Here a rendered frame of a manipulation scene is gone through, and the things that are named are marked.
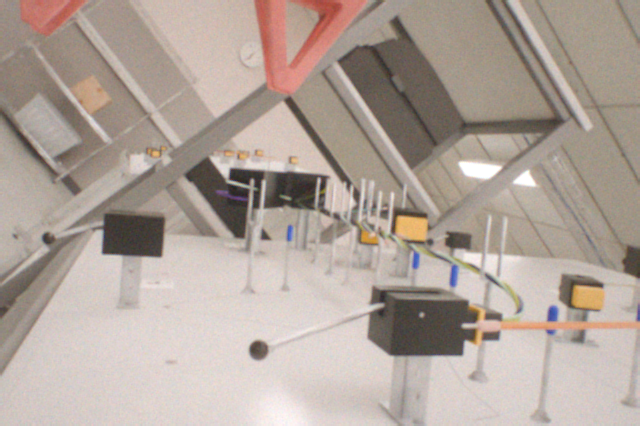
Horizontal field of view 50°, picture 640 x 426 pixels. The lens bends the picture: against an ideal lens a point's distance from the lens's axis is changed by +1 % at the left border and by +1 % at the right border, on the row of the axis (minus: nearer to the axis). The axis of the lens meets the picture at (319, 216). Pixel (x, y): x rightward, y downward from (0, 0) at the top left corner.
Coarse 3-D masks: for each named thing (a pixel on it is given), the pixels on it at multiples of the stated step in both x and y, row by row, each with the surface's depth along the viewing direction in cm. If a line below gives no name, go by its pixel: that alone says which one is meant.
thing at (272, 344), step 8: (376, 304) 47; (352, 312) 47; (360, 312) 47; (368, 312) 47; (336, 320) 46; (344, 320) 46; (352, 320) 47; (312, 328) 46; (320, 328) 46; (328, 328) 46; (288, 336) 45; (296, 336) 45; (304, 336) 45; (272, 344) 45; (280, 344) 45; (272, 352) 45
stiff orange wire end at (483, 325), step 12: (468, 324) 34; (480, 324) 34; (492, 324) 34; (504, 324) 34; (516, 324) 35; (528, 324) 35; (540, 324) 35; (552, 324) 36; (564, 324) 36; (576, 324) 36; (588, 324) 37; (600, 324) 37; (612, 324) 37; (624, 324) 38; (636, 324) 38
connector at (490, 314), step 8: (472, 304) 51; (480, 304) 51; (472, 312) 48; (488, 312) 49; (496, 312) 49; (472, 320) 48; (472, 328) 48; (472, 336) 48; (488, 336) 49; (496, 336) 49
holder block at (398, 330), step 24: (384, 288) 48; (408, 288) 49; (432, 288) 50; (384, 312) 47; (408, 312) 46; (432, 312) 46; (456, 312) 47; (384, 336) 46; (408, 336) 46; (432, 336) 46; (456, 336) 47
